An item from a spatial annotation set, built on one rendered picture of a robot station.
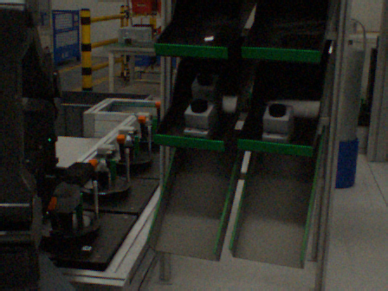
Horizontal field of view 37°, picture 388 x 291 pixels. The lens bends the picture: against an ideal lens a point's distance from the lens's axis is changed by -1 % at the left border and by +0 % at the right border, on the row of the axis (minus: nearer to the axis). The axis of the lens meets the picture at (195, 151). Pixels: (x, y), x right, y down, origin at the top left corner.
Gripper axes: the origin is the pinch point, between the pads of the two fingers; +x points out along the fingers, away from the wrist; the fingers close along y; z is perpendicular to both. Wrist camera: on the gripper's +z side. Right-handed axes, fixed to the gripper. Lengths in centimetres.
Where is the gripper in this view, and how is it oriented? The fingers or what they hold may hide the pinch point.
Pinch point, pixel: (42, 197)
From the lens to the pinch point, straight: 110.8
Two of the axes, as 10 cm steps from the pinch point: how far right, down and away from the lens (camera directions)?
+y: 9.9, 0.7, -1.4
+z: -1.5, 2.6, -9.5
